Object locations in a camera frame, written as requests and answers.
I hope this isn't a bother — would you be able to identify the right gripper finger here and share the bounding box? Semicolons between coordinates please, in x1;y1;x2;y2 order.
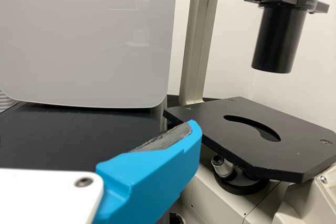
94;119;203;224

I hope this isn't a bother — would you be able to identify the cream microscope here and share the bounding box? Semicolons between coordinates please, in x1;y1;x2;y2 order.
162;0;336;224

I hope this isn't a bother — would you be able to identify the white box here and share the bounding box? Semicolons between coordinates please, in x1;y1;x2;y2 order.
0;0;176;110

